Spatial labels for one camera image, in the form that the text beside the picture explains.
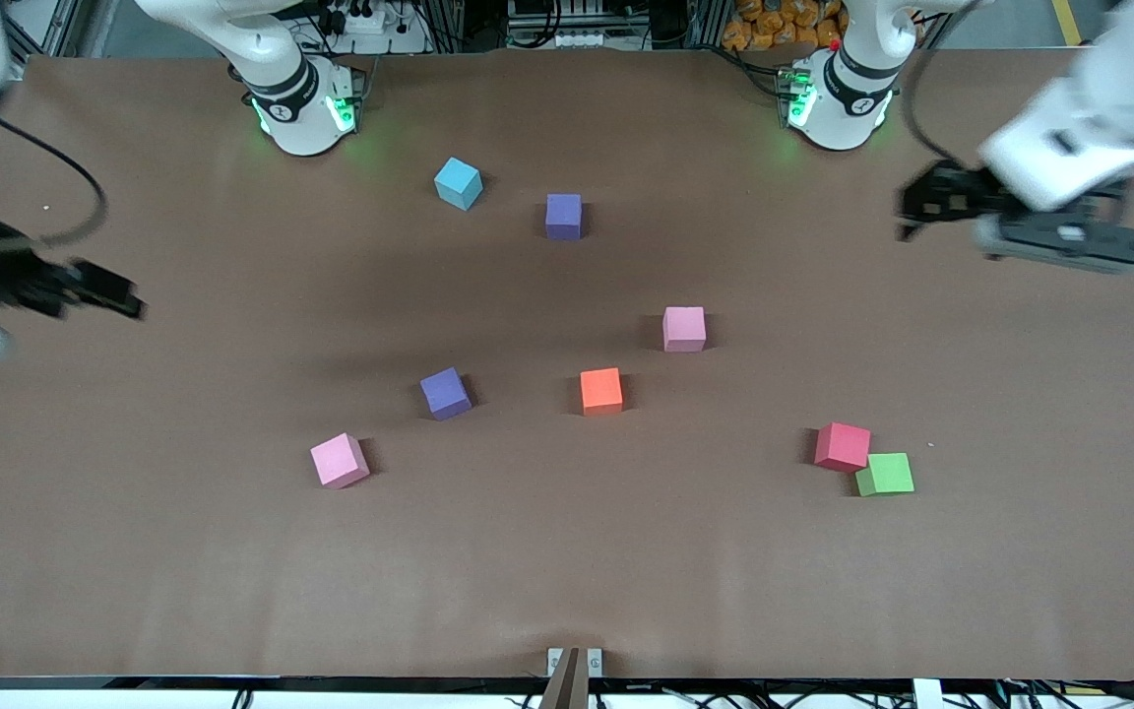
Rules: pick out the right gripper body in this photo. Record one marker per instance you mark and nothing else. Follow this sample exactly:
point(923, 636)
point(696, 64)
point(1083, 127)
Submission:
point(6, 277)

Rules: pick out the pink foam block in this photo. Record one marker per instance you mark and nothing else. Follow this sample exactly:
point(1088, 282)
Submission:
point(684, 329)
point(340, 461)

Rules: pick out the purple foam block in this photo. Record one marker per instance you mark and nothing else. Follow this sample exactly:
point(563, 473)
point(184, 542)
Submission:
point(563, 217)
point(445, 394)

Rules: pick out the orange foam block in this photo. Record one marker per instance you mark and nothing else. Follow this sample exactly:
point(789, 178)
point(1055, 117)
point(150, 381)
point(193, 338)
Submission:
point(601, 391)

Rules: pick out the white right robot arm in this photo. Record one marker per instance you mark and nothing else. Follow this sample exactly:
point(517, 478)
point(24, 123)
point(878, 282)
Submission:
point(296, 98)

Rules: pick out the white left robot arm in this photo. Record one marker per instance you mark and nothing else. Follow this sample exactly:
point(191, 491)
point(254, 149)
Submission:
point(838, 108)

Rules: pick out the orange bag pile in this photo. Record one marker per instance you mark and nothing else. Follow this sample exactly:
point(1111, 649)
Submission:
point(784, 22)

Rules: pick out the red foam block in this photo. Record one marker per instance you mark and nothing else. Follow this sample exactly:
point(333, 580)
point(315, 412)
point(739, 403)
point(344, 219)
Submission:
point(842, 446)

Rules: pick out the green foam block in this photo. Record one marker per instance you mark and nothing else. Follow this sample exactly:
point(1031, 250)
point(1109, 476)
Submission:
point(885, 475)

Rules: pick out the light blue foam block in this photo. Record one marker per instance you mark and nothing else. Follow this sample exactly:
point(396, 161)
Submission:
point(458, 183)

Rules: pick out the white power strip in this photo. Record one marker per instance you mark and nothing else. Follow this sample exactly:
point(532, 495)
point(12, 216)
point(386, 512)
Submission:
point(360, 20)

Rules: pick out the white vented device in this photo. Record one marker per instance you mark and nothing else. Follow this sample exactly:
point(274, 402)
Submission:
point(562, 20)

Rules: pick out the white block under table edge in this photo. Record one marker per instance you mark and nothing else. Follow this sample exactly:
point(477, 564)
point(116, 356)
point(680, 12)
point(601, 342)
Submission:
point(927, 694)

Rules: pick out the aluminium frame profile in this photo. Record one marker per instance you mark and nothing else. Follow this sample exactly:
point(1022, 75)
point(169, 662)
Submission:
point(60, 25)

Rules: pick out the metal bracket plate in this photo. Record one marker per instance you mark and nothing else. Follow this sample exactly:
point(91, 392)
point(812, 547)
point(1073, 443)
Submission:
point(555, 662)

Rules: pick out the brown camera post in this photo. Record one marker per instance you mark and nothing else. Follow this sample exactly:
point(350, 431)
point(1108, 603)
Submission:
point(565, 689)

